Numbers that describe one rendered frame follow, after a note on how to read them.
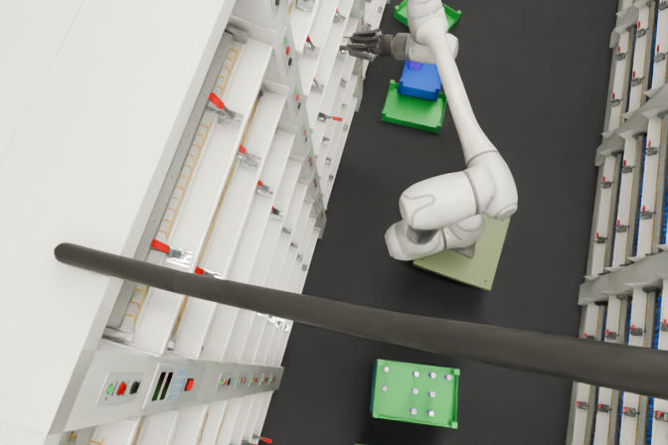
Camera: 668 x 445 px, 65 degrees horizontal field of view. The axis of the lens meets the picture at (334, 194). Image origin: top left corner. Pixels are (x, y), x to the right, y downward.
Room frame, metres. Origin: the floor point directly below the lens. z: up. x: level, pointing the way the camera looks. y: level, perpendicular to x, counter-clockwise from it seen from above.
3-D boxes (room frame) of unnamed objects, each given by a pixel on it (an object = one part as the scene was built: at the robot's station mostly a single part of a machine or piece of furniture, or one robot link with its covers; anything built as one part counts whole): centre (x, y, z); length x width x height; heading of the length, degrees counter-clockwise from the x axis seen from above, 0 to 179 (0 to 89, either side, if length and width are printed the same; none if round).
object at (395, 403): (-0.09, -0.21, 0.36); 0.30 x 0.20 x 0.08; 77
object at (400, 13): (1.80, -0.62, 0.04); 0.30 x 0.20 x 0.08; 44
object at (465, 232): (0.51, -0.49, 0.41); 0.18 x 0.16 x 0.22; 99
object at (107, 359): (0.05, 0.42, 0.91); 0.20 x 0.09 x 1.81; 68
